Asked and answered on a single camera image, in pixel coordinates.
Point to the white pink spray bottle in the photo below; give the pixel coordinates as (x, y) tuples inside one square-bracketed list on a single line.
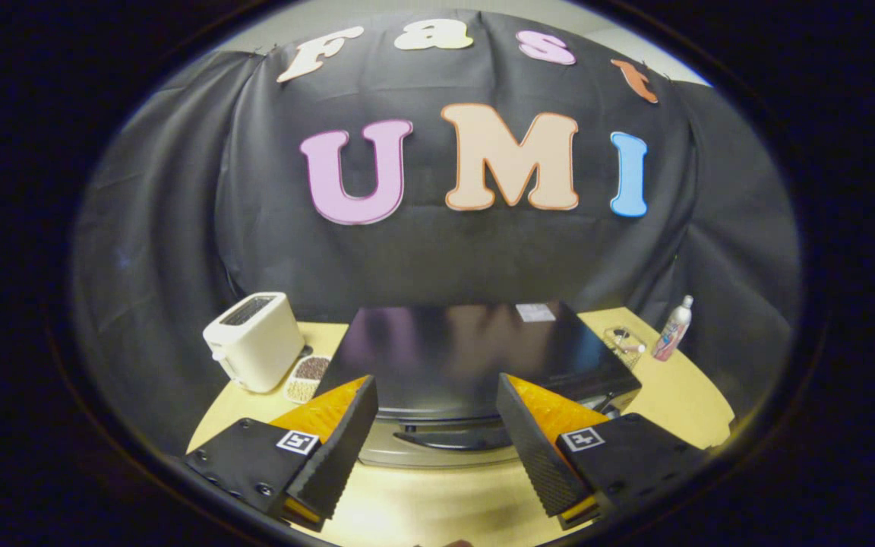
[(671, 330)]

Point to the black toaster oven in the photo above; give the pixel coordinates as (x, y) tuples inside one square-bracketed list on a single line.
[(445, 357)]

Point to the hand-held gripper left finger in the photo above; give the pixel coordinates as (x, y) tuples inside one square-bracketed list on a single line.
[(346, 448)]

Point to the divided dish of beans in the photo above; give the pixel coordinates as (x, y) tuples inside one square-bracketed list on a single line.
[(307, 378)]

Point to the clear glass holder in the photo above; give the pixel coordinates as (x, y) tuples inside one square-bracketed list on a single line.
[(624, 346)]

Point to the white pop-up toaster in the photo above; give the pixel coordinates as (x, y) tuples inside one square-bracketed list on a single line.
[(259, 349)]

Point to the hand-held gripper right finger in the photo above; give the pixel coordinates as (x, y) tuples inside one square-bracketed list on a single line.
[(527, 448)]

